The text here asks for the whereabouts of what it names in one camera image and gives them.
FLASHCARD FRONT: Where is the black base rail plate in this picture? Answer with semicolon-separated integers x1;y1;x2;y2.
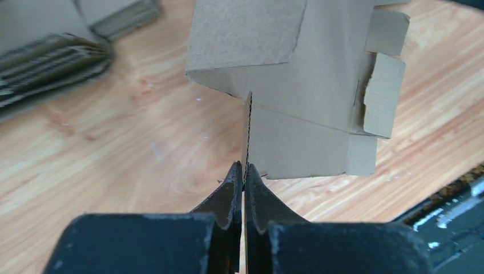
395;164;483;274

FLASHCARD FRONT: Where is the brown cardboard box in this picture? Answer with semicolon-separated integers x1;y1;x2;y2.
185;1;410;179

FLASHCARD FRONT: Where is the stack of flat cardboard blanks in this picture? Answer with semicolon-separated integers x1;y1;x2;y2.
1;1;162;121

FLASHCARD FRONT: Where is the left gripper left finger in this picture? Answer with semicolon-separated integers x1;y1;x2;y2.
43;162;243;273

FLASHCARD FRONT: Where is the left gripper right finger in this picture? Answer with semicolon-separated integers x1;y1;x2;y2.
244;164;433;273

